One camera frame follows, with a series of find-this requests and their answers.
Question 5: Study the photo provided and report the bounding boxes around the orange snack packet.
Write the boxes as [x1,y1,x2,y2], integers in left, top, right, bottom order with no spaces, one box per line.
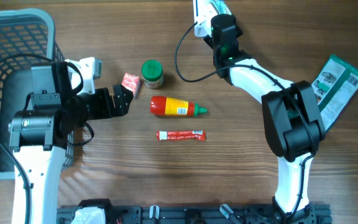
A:
[121,73,140,98]

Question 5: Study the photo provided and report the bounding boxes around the red sauce bottle green cap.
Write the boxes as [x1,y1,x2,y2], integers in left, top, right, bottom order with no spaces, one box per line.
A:
[150,96,208,116]

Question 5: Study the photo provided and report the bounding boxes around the green lid spice jar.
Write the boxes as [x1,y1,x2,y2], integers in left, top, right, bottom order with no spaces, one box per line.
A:
[141,60,163,89]

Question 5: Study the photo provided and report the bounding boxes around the red snack bar wrapper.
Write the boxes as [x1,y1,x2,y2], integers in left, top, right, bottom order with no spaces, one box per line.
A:
[157,131,206,141]

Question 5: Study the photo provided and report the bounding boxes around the green 3M gloves package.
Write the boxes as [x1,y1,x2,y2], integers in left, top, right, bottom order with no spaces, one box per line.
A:
[311,54,358,130]

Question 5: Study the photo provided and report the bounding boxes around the mint wet wipes pack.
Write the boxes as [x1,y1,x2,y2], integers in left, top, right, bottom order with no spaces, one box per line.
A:
[210,0,232,15]

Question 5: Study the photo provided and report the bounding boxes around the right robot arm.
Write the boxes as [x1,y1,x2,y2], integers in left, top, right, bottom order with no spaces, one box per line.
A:
[204,14,331,223]

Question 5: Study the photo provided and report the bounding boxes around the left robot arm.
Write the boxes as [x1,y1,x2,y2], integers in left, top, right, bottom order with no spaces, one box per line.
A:
[8,62,134,223]

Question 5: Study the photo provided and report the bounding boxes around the white barcode scanner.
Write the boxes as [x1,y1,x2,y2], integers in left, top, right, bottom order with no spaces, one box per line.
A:
[193,0,218,38]

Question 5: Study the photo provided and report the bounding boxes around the grey plastic mesh basket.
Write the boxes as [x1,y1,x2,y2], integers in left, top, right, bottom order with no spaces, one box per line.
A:
[0,8,65,146]

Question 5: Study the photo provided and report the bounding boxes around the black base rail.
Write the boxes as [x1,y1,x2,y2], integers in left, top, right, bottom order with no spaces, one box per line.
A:
[56,204,333,224]

